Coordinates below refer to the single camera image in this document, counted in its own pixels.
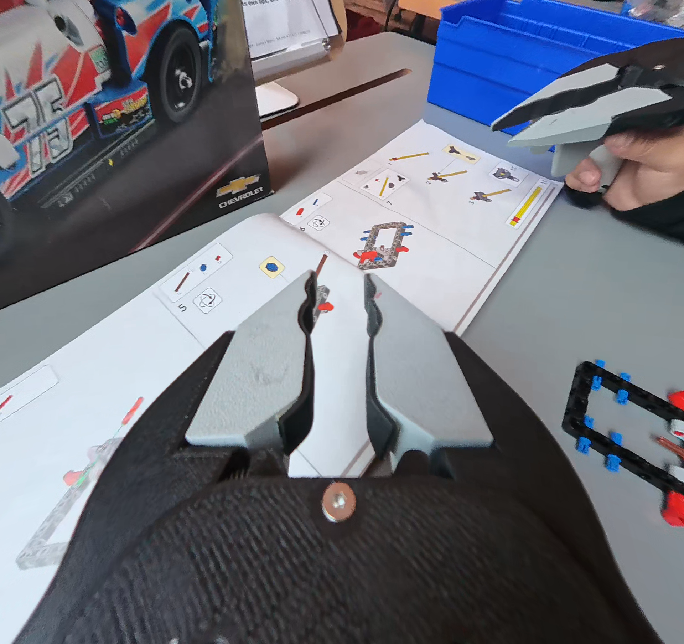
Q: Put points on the white document stand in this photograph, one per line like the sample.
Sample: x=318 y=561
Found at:
x=275 y=98

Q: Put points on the black lego frame assembly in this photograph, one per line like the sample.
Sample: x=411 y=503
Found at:
x=574 y=403

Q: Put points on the blue plastic bin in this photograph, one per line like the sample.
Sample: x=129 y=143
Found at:
x=507 y=50

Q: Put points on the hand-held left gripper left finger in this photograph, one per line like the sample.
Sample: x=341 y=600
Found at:
x=251 y=382

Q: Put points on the black lego set box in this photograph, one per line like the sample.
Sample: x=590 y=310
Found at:
x=133 y=120

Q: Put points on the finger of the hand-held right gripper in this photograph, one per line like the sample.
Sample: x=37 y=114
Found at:
x=572 y=88
x=588 y=120

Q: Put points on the person's right forearm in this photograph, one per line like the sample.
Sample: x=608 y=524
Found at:
x=657 y=216

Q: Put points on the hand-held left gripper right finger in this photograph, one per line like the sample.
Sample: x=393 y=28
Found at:
x=427 y=387

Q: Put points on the open lego instruction booklet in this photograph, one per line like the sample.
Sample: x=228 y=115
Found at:
x=481 y=237

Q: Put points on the printed instruction sheet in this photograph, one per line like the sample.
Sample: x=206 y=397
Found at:
x=283 y=18

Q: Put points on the person's right hand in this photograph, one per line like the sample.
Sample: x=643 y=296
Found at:
x=652 y=163

